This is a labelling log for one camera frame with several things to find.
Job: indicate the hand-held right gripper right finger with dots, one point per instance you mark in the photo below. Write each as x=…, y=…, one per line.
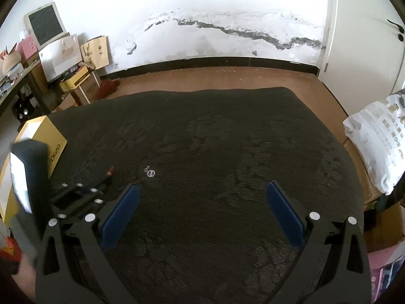
x=284, y=212

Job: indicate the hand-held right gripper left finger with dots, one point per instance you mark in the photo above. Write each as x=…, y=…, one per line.
x=120, y=212

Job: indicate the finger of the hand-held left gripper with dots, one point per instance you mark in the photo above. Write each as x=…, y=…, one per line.
x=72, y=190
x=95, y=196

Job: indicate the yellow cardboard box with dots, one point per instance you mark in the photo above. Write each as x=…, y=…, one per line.
x=41, y=129

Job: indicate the person's left forearm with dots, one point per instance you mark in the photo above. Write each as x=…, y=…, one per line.
x=25, y=278

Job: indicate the black metal shelf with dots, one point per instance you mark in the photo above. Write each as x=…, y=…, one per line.
x=22, y=101

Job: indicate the red packet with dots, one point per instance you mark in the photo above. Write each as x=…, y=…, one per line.
x=9, y=251

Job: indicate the dark floral patterned blanket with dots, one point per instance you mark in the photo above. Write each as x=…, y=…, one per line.
x=205, y=164

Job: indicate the brown cardboard box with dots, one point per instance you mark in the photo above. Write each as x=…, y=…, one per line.
x=88, y=91

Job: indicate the open cardboard box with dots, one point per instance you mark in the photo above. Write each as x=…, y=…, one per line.
x=383, y=224

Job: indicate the yellow and black box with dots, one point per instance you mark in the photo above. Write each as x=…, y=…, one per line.
x=76, y=80

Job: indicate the red cloth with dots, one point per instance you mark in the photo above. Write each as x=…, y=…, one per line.
x=107, y=88

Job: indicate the white printed plastic bag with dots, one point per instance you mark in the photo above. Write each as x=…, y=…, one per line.
x=376, y=139

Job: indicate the pink and blue package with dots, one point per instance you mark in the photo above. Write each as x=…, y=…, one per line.
x=386, y=272

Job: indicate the pink box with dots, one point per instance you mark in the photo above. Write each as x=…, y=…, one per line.
x=28, y=47

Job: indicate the tan paper bag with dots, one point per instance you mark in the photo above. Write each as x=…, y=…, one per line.
x=96, y=52

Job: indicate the white old monitor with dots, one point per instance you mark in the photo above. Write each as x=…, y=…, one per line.
x=46, y=22

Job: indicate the white door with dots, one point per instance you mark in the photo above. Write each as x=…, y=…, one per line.
x=357, y=38

